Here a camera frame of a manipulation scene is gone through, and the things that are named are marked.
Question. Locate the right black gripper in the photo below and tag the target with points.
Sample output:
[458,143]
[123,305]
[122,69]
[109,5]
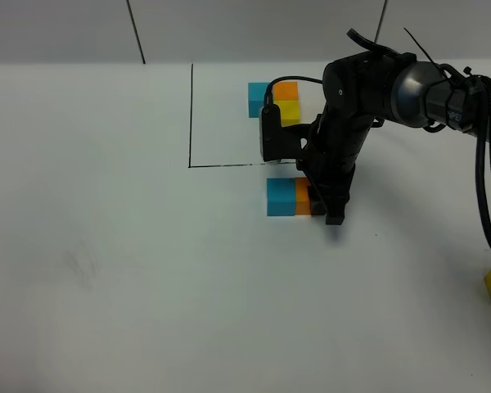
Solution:
[332,149]

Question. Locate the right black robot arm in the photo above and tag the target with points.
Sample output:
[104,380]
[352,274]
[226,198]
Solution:
[363,91]

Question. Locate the yellow template cube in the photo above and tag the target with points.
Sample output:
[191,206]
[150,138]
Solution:
[289,112]

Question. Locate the orange template cube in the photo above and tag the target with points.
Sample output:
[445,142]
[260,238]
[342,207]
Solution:
[285,91]

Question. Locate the blue template cube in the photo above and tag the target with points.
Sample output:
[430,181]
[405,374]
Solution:
[256,95]

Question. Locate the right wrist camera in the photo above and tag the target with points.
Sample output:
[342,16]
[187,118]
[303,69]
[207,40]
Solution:
[279,142]

